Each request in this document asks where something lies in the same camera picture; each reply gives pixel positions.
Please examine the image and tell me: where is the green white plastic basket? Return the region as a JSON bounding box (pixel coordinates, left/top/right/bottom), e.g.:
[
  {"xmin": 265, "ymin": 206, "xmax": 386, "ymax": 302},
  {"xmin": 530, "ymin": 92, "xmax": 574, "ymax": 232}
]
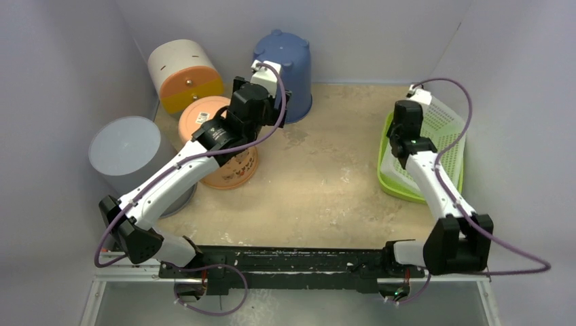
[{"xmin": 377, "ymin": 110, "xmax": 465, "ymax": 205}]

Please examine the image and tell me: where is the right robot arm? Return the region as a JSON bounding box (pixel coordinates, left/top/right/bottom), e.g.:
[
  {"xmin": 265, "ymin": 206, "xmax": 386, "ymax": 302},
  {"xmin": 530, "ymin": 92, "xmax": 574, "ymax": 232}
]
[{"xmin": 381, "ymin": 100, "xmax": 494, "ymax": 276}]

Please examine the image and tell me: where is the orange capybara bucket blue rim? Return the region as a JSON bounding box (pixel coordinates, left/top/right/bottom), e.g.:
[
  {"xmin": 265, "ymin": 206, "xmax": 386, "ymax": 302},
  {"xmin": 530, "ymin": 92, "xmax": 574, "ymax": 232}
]
[{"xmin": 178, "ymin": 96, "xmax": 259, "ymax": 189}]

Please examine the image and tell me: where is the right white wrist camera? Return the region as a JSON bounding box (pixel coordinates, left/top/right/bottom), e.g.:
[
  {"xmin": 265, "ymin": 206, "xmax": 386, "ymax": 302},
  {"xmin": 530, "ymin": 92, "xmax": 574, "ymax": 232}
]
[{"xmin": 406, "ymin": 84, "xmax": 433, "ymax": 107}]

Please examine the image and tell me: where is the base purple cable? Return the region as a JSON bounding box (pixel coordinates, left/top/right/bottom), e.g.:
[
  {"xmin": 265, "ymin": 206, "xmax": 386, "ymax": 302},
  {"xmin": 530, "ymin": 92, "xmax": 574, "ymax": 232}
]
[
  {"xmin": 383, "ymin": 263, "xmax": 433, "ymax": 307},
  {"xmin": 173, "ymin": 261, "xmax": 250, "ymax": 316}
]

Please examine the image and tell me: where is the aluminium frame rail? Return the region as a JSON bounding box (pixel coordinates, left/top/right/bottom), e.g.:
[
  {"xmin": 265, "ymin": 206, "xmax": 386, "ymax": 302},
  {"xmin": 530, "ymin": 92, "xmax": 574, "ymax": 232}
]
[{"xmin": 81, "ymin": 260, "xmax": 501, "ymax": 325}]

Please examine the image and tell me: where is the large grey plastic bucket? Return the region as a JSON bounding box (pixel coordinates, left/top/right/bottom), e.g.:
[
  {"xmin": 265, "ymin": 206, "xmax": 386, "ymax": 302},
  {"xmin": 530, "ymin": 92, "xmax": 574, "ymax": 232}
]
[{"xmin": 88, "ymin": 116, "xmax": 177, "ymax": 198}]

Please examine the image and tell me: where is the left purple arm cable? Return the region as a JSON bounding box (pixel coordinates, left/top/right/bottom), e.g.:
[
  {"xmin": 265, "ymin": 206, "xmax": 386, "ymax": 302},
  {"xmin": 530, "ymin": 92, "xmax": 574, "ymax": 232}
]
[{"xmin": 93, "ymin": 62, "xmax": 288, "ymax": 268}]

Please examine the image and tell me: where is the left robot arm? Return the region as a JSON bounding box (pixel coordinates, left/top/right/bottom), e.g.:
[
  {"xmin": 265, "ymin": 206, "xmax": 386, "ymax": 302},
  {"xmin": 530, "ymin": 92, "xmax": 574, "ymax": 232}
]
[{"xmin": 93, "ymin": 69, "xmax": 291, "ymax": 278}]

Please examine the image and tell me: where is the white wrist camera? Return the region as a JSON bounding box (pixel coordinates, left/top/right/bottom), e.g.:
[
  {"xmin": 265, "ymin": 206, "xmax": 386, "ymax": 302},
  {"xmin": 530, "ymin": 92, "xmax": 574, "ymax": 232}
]
[
  {"xmin": 249, "ymin": 60, "xmax": 282, "ymax": 97},
  {"xmin": 406, "ymin": 84, "xmax": 433, "ymax": 107}
]

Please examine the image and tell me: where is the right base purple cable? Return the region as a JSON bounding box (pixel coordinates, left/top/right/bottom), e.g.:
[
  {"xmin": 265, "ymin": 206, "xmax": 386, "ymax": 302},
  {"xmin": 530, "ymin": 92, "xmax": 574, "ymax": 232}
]
[{"xmin": 383, "ymin": 263, "xmax": 433, "ymax": 307}]

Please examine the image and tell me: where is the blue plastic bucket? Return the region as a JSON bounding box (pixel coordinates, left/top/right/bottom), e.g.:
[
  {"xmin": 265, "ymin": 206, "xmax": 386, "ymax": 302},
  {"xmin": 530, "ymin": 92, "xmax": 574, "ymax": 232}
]
[{"xmin": 253, "ymin": 29, "xmax": 312, "ymax": 124}]

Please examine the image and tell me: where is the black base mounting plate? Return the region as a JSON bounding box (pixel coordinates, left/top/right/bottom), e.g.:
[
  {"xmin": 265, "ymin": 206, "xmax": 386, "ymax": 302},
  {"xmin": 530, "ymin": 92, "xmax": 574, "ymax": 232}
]
[{"xmin": 159, "ymin": 245, "xmax": 425, "ymax": 295}]

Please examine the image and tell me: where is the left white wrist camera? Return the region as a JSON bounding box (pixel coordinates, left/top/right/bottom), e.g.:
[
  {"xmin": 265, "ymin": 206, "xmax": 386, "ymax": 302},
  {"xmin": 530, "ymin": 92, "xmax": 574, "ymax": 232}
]
[{"xmin": 249, "ymin": 60, "xmax": 282, "ymax": 97}]

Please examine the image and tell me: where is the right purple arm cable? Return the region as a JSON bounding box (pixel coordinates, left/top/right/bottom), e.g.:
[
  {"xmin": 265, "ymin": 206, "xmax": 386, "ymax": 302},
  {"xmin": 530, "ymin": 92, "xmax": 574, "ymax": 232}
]
[{"xmin": 412, "ymin": 77, "xmax": 552, "ymax": 276}]

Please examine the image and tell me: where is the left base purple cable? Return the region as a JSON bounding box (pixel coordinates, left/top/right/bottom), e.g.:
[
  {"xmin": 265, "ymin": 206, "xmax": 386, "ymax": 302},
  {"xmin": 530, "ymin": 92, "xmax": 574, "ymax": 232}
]
[{"xmin": 173, "ymin": 261, "xmax": 250, "ymax": 316}]

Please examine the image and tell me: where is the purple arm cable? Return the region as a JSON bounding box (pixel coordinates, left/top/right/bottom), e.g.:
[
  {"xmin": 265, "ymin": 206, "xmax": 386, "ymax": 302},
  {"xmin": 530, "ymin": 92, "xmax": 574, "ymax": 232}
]
[
  {"xmin": 412, "ymin": 77, "xmax": 552, "ymax": 276},
  {"xmin": 93, "ymin": 62, "xmax": 288, "ymax": 268}
]

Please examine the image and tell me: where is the white mini drawer cabinet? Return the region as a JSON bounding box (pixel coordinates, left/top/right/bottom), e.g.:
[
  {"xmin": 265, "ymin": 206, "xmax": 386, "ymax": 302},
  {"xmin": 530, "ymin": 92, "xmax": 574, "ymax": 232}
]
[{"xmin": 147, "ymin": 39, "xmax": 224, "ymax": 115}]

